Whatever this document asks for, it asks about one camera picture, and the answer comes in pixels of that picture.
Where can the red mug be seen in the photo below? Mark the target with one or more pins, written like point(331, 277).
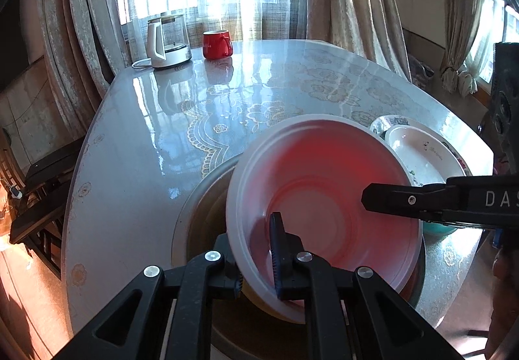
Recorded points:
point(215, 46)

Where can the stainless steel bowl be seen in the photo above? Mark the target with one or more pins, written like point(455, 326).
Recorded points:
point(202, 214)

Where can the patterned bag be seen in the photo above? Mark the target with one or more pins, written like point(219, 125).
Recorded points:
point(421, 74)

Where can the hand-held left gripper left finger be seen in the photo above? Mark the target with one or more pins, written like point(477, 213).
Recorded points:
point(225, 275)

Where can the white glass electric kettle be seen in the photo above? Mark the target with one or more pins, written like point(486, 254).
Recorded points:
point(156, 43)

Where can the pale beige curtain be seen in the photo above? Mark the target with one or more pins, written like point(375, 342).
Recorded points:
point(81, 27)

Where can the white rose print plate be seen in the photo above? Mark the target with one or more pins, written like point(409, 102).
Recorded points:
point(421, 161)

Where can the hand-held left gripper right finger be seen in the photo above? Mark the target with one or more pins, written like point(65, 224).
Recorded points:
point(276, 254)

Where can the large patterned white plate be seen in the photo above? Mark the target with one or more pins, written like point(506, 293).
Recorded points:
point(379, 125)

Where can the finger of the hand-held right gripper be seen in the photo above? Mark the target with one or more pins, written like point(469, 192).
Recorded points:
point(393, 198)

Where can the tied white sheer curtain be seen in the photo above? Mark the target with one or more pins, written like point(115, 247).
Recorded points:
point(467, 83)

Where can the red plastic bowl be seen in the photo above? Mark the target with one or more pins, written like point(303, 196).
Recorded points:
point(324, 181)

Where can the dark wooden chair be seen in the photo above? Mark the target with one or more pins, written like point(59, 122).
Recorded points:
point(44, 189)

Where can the person's right hand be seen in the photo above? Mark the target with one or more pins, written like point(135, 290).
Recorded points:
point(507, 303)

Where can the tied beige curtain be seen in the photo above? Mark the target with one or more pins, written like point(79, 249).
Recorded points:
point(458, 19)

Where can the wide beige curtain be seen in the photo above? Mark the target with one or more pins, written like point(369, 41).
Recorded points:
point(352, 11)

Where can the floral lace tablecloth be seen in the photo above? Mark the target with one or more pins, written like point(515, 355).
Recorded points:
point(227, 129)

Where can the teal bowl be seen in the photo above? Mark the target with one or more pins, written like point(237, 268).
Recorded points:
point(438, 228)

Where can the grid pane window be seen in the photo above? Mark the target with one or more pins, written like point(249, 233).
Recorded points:
point(492, 27)

